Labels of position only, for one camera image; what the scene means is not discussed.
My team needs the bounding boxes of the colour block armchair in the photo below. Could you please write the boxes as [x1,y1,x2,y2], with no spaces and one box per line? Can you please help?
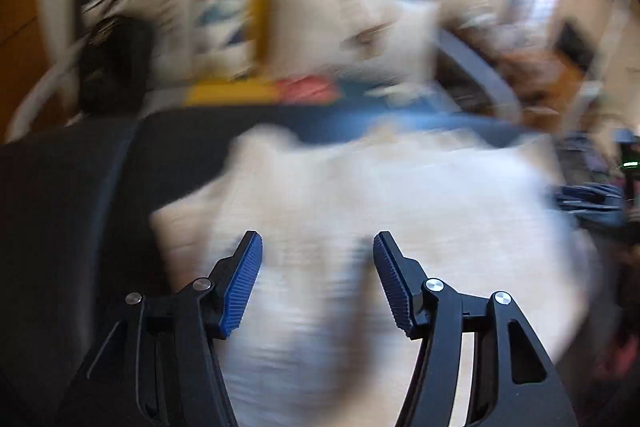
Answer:
[6,0,522,141]

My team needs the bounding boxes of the wooden side table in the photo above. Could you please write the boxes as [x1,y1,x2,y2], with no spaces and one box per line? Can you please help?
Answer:
[480,20,617,133]

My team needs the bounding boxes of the black handbag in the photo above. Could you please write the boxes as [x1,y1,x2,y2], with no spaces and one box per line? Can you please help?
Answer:
[77,15,155,117]

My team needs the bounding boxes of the triangle pattern cushion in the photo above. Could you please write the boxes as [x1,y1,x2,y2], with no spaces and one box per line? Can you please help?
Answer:
[81,0,256,87]

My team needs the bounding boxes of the white knitted sweater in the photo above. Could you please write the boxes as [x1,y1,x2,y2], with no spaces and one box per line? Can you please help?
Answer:
[150,126,593,426]

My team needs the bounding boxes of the pink cloth on seat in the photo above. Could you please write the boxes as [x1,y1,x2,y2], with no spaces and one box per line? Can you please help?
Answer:
[276,75,342,105]

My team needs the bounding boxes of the deer print cushion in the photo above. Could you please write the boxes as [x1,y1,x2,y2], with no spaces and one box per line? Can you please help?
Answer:
[266,0,439,84]

